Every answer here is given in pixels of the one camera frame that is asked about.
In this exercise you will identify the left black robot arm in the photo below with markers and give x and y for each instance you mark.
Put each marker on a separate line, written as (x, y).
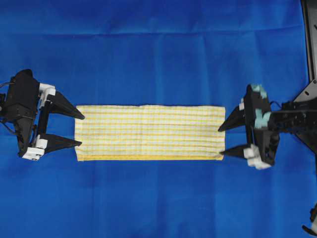
(27, 105)

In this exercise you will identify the yellow checked towel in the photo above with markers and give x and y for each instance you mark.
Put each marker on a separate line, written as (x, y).
(149, 132)

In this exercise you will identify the black metal frame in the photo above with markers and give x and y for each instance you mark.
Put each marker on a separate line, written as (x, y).
(309, 94)

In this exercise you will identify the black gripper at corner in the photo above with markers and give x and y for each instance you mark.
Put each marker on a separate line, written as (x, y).
(313, 219)

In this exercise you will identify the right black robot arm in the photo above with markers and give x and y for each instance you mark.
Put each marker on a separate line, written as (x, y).
(293, 117)

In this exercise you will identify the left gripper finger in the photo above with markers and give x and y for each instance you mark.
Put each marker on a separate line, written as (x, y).
(56, 142)
(60, 105)

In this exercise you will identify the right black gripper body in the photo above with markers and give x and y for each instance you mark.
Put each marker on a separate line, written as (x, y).
(262, 142)

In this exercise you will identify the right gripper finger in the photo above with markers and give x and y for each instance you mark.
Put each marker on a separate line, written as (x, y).
(235, 119)
(237, 151)

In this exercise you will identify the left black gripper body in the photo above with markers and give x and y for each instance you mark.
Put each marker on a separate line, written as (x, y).
(25, 105)

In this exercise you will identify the blue table cloth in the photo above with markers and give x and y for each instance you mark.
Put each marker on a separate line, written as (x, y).
(161, 52)

